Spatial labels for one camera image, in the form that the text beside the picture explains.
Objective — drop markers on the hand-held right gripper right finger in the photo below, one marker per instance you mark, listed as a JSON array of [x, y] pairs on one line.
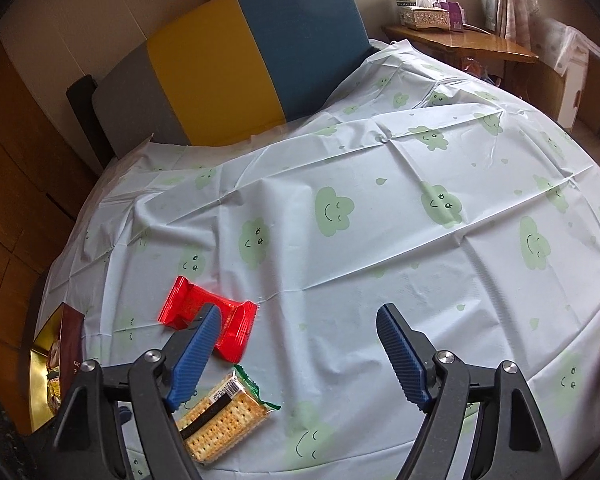
[[400, 355]]

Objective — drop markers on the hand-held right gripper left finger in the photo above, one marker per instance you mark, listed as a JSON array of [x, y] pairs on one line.
[[195, 360]]

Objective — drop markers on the glossy red snack packet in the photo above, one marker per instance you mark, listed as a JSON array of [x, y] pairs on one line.
[[187, 305]]

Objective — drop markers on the cracker packet with green edge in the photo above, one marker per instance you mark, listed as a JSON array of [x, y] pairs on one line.
[[230, 410]]

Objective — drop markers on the gold tin box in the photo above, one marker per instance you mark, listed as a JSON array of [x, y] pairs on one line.
[[72, 340]]

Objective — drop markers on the white cloud print sheet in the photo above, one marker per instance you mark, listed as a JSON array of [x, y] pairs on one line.
[[380, 235]]

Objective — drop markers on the wooden wardrobe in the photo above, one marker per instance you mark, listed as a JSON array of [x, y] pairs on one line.
[[20, 185]]

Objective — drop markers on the grey yellow blue headboard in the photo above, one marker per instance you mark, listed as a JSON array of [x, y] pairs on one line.
[[215, 70]]

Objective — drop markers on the wooden bedside table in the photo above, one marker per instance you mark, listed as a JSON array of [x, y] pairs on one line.
[[480, 47]]

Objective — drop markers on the white cardboard box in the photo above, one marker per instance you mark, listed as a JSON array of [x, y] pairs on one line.
[[570, 85]]

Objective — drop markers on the patterned tissue box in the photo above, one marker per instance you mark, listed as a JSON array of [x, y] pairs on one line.
[[425, 19]]

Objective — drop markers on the small purple box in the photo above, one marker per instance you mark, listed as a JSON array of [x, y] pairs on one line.
[[452, 15]]

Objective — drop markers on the hanging floral curtain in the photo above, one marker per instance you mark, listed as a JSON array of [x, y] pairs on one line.
[[510, 5]]

